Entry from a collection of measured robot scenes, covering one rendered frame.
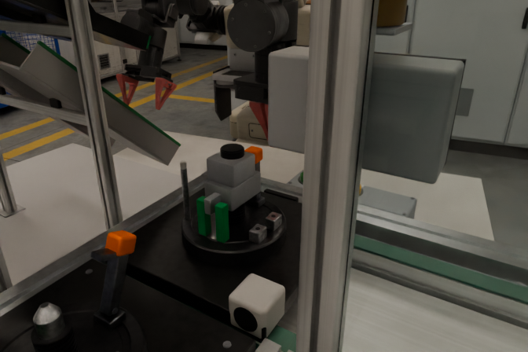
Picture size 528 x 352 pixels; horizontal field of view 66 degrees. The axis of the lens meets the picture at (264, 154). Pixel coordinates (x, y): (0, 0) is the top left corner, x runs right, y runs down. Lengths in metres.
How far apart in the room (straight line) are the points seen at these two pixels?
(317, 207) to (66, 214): 0.69
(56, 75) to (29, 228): 0.37
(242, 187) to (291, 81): 0.25
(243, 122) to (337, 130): 1.07
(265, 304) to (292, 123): 0.21
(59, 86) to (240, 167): 0.27
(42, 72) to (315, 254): 0.43
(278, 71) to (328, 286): 0.15
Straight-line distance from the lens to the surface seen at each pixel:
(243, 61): 1.22
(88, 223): 0.85
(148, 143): 0.69
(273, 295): 0.43
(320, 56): 0.23
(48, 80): 0.60
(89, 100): 0.59
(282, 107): 0.29
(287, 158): 1.06
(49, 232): 0.85
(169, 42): 7.19
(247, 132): 1.31
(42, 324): 0.38
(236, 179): 0.49
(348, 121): 0.23
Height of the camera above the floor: 1.28
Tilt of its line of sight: 23 degrees down
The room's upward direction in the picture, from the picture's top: straight up
